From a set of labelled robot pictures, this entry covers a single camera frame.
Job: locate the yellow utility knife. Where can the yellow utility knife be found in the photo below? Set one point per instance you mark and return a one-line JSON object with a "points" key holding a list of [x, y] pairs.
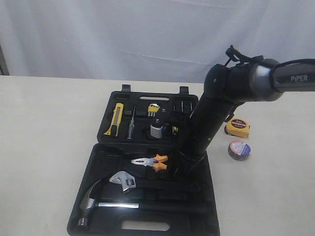
{"points": [[113, 130]]}

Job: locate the yellow hex key set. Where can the yellow hex key set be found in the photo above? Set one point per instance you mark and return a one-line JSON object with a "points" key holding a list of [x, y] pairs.
{"points": [[153, 108]]}

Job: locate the small yellow black screwdriver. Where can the small yellow black screwdriver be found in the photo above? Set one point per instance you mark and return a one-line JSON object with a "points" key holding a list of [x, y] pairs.
{"points": [[174, 130]]}

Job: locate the black electrical tape roll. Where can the black electrical tape roll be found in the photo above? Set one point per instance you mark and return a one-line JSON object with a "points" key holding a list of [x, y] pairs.
{"points": [[239, 150]]}

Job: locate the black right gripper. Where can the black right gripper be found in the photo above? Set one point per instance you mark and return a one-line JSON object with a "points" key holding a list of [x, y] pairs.
{"points": [[203, 124]]}

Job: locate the silver adjustable wrench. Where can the silver adjustable wrench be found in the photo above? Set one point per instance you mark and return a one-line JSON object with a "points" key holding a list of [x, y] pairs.
{"points": [[128, 182]]}

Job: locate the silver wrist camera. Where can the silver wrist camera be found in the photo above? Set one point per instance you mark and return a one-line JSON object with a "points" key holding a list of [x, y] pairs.
{"points": [[159, 128]]}

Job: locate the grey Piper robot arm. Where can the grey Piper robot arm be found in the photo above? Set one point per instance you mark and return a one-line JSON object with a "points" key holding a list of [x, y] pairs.
{"points": [[225, 89]]}

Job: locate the yellow tape measure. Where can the yellow tape measure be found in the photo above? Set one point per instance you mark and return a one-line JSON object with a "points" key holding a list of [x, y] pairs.
{"points": [[237, 127]]}

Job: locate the clear voltage tester screwdriver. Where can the clear voltage tester screwdriver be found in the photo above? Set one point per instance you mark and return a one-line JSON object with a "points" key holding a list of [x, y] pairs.
{"points": [[131, 125]]}

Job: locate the steel claw hammer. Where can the steel claw hammer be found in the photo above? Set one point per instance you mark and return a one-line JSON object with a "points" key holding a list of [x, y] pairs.
{"points": [[88, 204]]}

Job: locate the black plastic tool case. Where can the black plastic tool case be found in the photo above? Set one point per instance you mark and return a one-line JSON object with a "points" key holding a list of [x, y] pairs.
{"points": [[113, 154]]}

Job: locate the orange black handled pliers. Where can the orange black handled pliers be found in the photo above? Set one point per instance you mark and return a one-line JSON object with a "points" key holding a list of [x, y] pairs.
{"points": [[158, 162]]}

